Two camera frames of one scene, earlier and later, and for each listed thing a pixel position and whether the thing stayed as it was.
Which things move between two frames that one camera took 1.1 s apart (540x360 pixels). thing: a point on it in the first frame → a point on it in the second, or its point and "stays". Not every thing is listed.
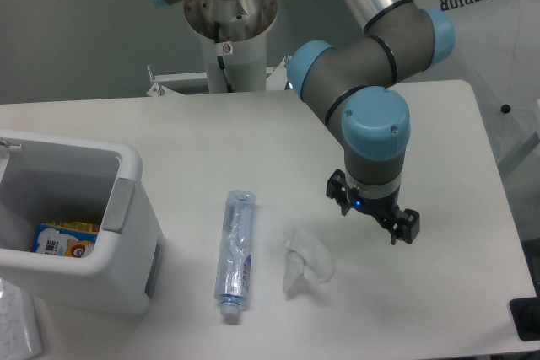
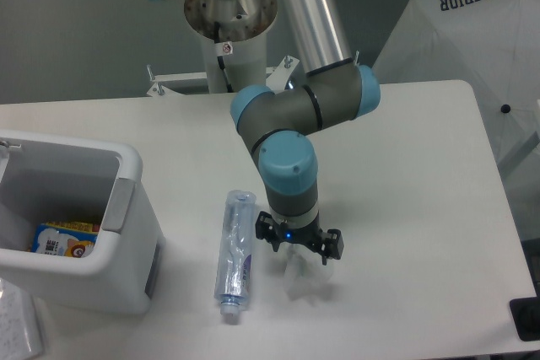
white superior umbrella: [496, 51] stays
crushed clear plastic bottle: [234, 275] stays
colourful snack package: [73, 239] stays
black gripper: [386, 209] → [273, 231]
